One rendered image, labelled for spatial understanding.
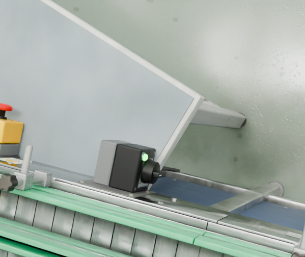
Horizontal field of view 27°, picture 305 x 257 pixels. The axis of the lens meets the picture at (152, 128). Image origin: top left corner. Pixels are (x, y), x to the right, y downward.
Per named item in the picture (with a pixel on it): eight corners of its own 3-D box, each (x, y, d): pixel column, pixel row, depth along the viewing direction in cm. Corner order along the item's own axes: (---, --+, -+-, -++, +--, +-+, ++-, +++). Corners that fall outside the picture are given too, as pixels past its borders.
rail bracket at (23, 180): (34, 182, 113) (-8, 187, 101) (43, 142, 113) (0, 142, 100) (54, 188, 112) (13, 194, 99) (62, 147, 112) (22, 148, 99)
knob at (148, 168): (147, 182, 117) (164, 186, 116) (138, 183, 113) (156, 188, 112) (151, 158, 117) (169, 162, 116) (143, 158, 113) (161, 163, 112)
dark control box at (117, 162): (110, 180, 122) (91, 182, 114) (118, 139, 122) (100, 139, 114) (149, 190, 119) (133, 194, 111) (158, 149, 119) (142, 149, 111)
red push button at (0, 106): (-15, 118, 125) (-12, 100, 125) (-4, 118, 129) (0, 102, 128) (2, 122, 123) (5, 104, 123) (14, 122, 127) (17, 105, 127)
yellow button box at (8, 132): (-10, 148, 131) (-32, 149, 124) (-4, 113, 131) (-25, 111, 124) (19, 156, 129) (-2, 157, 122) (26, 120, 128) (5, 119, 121)
